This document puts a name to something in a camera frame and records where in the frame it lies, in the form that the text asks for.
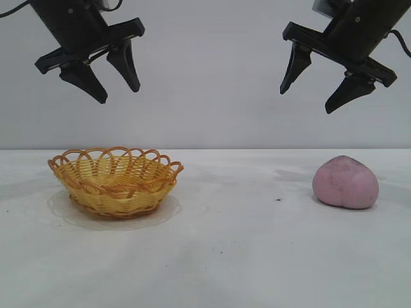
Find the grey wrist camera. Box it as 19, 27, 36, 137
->
95, 0, 121, 10
313, 0, 337, 17

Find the yellow woven wicker basket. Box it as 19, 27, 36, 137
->
48, 146, 184, 219

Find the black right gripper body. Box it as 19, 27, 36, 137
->
282, 0, 411, 88

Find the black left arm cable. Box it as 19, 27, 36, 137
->
0, 5, 35, 19

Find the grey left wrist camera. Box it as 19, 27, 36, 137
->
95, 0, 121, 10

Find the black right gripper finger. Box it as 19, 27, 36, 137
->
324, 75, 376, 115
279, 41, 314, 96

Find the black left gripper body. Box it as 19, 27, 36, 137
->
31, 0, 146, 75

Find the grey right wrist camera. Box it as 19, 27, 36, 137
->
313, 0, 337, 17

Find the pink peach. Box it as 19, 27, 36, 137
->
312, 155, 380, 210

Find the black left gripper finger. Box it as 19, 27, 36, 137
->
105, 38, 141, 93
59, 60, 109, 104

